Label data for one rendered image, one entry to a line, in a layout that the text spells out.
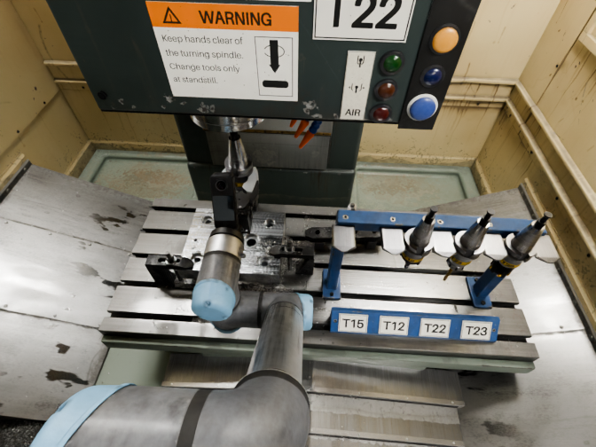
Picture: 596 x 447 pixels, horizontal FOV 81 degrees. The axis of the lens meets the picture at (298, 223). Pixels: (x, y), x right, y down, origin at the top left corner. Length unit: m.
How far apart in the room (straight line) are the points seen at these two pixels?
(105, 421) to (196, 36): 0.39
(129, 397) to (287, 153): 1.09
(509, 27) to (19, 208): 1.97
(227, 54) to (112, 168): 1.70
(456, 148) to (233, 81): 1.59
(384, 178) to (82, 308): 1.44
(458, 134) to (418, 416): 1.27
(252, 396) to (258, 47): 0.37
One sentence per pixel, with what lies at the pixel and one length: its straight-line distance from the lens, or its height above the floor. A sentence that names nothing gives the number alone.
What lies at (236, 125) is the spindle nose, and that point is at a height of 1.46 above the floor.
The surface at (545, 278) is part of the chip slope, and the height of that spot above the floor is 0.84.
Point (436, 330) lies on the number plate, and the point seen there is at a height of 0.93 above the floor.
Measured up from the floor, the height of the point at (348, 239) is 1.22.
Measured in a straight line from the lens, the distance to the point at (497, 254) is 0.87.
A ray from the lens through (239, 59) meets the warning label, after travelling 0.44.
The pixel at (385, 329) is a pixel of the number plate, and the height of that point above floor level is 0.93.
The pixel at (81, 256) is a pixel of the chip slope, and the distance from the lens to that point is 1.56.
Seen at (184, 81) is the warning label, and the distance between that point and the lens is 0.47.
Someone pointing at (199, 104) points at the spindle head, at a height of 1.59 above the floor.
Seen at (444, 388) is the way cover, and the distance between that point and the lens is 1.23.
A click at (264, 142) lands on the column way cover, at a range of 1.32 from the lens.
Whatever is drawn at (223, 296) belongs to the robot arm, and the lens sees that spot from 0.63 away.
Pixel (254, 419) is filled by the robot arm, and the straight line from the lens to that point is 0.37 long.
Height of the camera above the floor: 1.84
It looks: 51 degrees down
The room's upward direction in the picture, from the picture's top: 1 degrees clockwise
